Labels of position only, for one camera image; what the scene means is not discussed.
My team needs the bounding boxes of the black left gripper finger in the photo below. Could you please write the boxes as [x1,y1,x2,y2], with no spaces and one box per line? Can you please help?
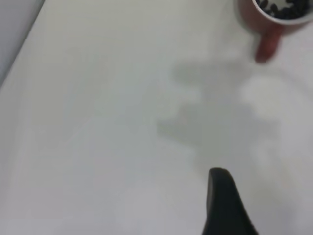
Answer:
[200,167,260,235]

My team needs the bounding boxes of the red ceramic mug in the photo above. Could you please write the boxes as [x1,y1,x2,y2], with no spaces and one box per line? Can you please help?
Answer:
[237,0,313,63]

